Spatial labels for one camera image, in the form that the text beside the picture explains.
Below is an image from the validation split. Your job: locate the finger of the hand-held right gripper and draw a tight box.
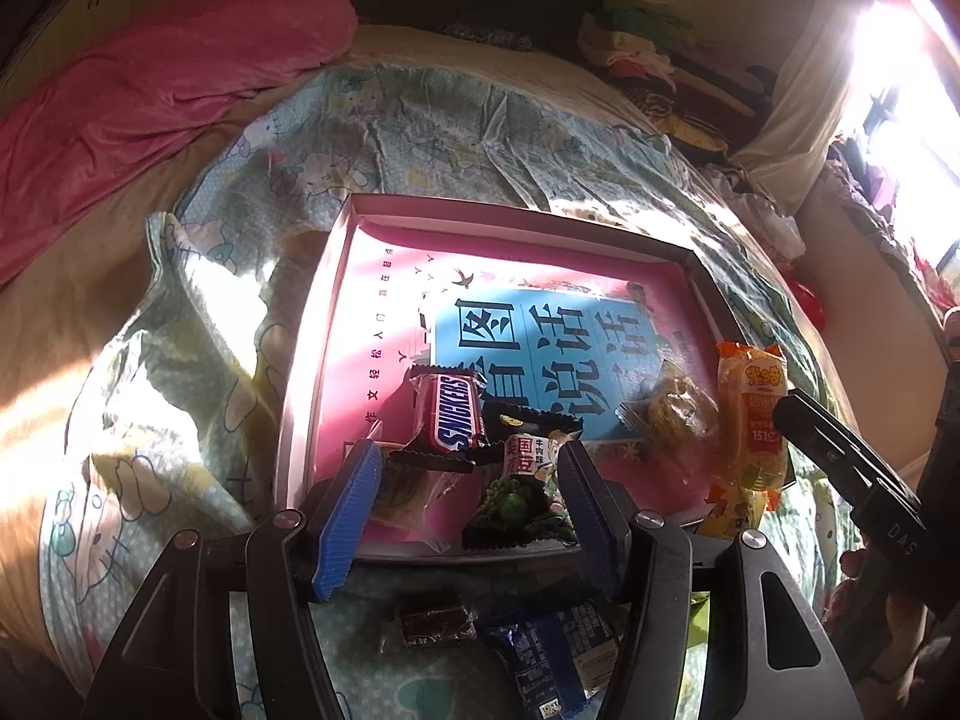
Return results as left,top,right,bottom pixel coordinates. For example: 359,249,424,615
772,390,923,541

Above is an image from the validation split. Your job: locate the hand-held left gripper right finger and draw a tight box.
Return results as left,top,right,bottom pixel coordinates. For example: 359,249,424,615
556,441,863,720

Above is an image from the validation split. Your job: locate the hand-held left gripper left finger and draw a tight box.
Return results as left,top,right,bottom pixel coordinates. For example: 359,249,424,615
79,439,383,720

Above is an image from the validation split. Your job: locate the green candy packet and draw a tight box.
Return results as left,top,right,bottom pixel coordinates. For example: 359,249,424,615
461,401,584,550

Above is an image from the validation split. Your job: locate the orange rice cracker packet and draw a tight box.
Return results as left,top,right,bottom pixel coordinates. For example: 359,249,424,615
705,341,796,537

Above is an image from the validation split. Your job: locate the small brown candy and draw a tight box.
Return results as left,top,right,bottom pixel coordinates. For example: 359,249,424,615
379,592,481,653

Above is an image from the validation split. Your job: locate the blue cookie packet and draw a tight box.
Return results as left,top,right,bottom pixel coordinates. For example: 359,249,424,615
480,600,627,720

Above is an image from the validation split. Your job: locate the green and yellow snack packet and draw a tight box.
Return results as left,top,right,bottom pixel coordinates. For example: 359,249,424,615
679,592,713,653

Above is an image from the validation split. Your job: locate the brown chocolate bar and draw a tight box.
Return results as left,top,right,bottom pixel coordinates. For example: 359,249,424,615
390,364,496,475

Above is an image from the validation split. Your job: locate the shallow pink cardboard box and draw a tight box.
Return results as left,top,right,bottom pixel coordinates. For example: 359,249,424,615
274,193,797,563

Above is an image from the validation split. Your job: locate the person's right hand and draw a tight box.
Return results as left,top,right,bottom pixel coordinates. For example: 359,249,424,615
838,547,960,691

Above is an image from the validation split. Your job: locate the clear wrapped round cake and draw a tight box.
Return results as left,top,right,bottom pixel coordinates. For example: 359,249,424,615
364,442,466,548

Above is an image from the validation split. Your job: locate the clear wrapped flaky pastry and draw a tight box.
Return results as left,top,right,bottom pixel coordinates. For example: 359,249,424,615
616,360,719,445

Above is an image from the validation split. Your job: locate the white crumpled cloth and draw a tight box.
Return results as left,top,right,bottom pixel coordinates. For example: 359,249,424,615
712,165,805,263

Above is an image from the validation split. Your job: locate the floral frilled cloth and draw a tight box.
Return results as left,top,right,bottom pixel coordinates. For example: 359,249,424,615
817,135,960,331

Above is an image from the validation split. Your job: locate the beige bed sheet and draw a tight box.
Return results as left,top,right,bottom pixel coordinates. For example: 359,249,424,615
0,41,653,661

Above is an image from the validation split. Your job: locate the beige curtain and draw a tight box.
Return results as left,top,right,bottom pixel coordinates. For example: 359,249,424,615
731,0,901,188

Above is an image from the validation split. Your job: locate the window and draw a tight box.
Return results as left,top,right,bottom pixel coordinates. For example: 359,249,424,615
847,0,960,301

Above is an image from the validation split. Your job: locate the cartoon cat printed blanket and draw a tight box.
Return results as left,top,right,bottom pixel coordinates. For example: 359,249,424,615
37,60,863,720

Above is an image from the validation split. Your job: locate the pile of clothes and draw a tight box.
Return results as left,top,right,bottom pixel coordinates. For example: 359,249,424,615
577,0,781,158

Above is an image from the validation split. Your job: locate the pink blanket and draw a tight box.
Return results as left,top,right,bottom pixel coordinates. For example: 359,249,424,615
0,0,359,286

